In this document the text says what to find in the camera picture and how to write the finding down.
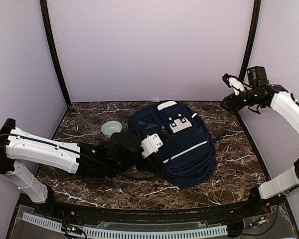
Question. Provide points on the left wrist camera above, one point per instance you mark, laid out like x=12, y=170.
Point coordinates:
x=152, y=143

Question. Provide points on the far celadon green bowl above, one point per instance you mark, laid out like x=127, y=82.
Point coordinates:
x=111, y=127

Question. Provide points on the black frame post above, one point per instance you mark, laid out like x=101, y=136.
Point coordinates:
x=250, y=40
x=53, y=51

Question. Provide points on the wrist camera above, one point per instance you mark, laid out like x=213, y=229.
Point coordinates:
x=152, y=143
x=234, y=83

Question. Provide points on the right black frame post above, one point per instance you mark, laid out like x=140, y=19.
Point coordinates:
x=250, y=40

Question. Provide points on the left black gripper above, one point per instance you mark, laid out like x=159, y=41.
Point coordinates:
x=152, y=159

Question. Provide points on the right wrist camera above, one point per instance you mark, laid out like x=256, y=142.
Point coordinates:
x=234, y=83

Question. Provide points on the white slotted cable duct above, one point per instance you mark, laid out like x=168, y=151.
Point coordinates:
x=128, y=231

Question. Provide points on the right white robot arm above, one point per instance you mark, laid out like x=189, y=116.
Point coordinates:
x=260, y=93

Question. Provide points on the left black frame post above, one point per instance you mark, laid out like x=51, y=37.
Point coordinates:
x=53, y=51

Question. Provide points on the black front rail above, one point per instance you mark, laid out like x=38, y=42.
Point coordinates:
x=225, y=214

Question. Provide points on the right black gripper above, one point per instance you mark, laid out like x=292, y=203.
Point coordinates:
x=231, y=101

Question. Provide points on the navy blue student backpack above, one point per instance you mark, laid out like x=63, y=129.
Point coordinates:
x=189, y=156

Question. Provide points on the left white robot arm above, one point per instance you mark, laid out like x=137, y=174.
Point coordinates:
x=107, y=159

